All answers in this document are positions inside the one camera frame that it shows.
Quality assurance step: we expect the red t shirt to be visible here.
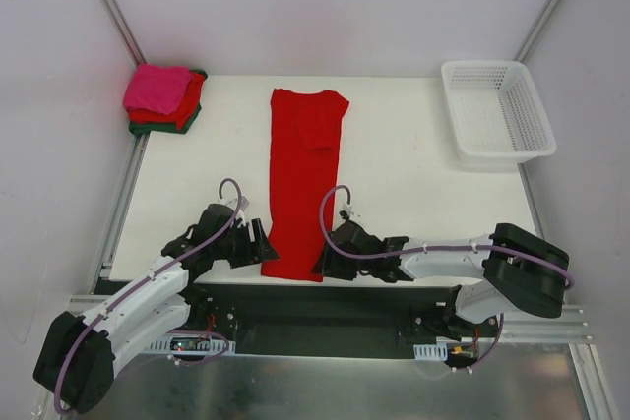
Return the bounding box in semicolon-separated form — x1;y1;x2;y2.
128;70;207;131
261;89;349;282

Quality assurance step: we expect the white plastic basket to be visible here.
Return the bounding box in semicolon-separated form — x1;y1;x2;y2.
441;60;557;167

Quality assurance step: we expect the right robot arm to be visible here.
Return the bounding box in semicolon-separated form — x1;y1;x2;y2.
311;219;575;339

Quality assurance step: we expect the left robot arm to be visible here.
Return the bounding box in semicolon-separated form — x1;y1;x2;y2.
33;204;279;415

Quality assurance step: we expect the folded green t shirt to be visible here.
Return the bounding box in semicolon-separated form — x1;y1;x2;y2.
129;98;202;136

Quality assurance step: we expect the folded red t shirt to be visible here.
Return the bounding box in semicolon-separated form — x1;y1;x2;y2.
128;70;207;131

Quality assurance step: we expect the folded pink t shirt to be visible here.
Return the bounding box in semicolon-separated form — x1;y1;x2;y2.
122;64;191;115

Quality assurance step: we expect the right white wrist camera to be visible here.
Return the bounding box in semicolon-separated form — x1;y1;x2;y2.
339;203;361;221

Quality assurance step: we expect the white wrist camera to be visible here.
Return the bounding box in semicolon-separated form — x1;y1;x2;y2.
219;197;250;213
339;203;361;221

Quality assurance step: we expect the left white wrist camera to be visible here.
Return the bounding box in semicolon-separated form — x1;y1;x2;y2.
219;197;250;213

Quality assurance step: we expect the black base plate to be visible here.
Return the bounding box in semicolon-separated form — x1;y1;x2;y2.
182;283;498;359

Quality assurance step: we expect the left grey cable duct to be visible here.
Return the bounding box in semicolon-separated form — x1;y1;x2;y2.
142;335;235;356

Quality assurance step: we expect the grey cable duct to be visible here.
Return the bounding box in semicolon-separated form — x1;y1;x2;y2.
413;342;448;362
142;335;235;356

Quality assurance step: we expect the right grey cable duct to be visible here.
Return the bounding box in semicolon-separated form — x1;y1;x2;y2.
413;342;448;362

